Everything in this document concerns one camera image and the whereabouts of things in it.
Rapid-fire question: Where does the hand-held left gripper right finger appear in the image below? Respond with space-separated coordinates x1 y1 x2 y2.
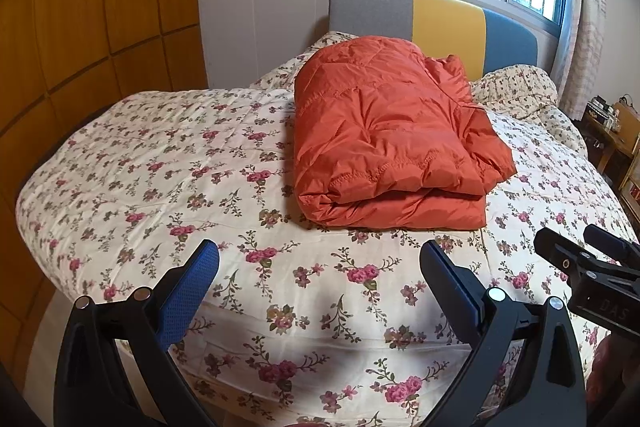
419 240 588 427

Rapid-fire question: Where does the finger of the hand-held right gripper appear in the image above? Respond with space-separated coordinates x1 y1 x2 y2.
534 227 593 283
584 224 640 266

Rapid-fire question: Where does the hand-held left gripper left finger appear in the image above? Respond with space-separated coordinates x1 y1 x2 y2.
52 238 221 427

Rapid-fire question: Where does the orange quilted blanket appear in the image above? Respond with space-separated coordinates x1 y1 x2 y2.
292 35 517 229

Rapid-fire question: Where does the wooden desk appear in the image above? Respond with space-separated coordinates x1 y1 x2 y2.
582 94 640 188

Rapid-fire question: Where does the floral quilt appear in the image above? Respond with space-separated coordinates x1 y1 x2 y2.
15 32 640 427

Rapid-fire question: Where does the dark patterned box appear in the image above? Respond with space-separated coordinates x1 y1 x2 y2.
587 97 613 120

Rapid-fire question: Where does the long patterned curtain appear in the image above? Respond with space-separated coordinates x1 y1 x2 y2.
552 0 616 108

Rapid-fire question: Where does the grey yellow blue headboard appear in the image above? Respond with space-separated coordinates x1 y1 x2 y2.
328 0 538 82

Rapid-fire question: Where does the wooden wardrobe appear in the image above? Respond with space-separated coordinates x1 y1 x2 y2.
0 0 210 318

